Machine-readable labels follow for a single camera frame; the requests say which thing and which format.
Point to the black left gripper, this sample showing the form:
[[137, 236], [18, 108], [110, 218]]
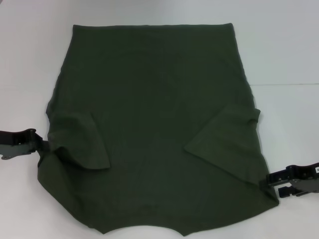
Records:
[[15, 143]]

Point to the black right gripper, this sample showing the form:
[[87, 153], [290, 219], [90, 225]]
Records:
[[305, 178]]

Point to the dark green shirt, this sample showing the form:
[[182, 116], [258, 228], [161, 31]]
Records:
[[154, 112]]

